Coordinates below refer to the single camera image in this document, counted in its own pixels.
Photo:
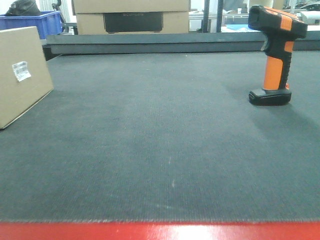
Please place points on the small brown cardboard package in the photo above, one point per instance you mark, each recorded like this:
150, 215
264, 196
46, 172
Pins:
24, 75

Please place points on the large cardboard box black window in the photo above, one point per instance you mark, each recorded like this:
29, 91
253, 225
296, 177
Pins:
105, 17

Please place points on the orange black barcode scanner gun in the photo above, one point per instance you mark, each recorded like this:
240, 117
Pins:
281, 29

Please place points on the blue plastic bin with bag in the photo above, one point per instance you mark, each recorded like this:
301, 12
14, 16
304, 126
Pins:
48, 23

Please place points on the black bag in bin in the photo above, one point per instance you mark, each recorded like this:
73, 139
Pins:
23, 8

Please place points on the red metal table frame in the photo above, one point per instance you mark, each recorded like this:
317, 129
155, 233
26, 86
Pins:
160, 231

